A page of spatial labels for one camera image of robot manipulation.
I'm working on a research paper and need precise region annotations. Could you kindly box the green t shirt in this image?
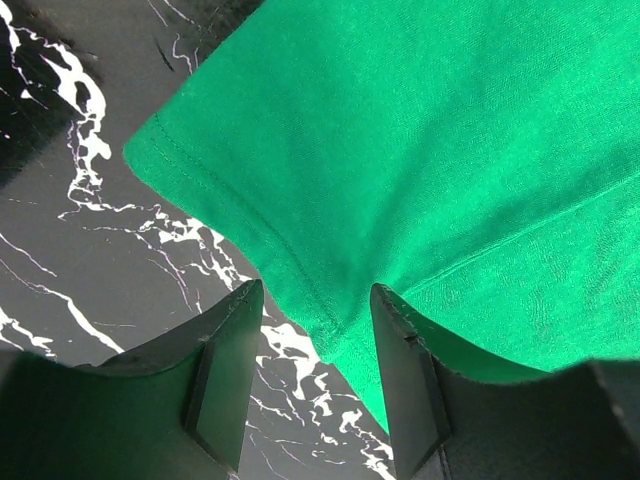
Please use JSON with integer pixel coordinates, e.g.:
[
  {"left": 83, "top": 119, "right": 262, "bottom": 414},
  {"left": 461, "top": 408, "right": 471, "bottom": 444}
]
[{"left": 124, "top": 1, "right": 639, "bottom": 424}]

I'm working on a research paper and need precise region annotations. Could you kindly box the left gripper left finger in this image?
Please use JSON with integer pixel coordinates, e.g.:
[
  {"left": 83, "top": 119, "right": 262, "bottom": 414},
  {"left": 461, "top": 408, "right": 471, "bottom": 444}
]
[{"left": 1, "top": 280, "right": 264, "bottom": 479}]

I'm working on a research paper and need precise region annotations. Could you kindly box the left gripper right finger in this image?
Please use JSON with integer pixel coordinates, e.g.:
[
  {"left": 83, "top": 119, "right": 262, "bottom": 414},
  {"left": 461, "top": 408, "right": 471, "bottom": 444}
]
[{"left": 370, "top": 284, "right": 639, "bottom": 479}]

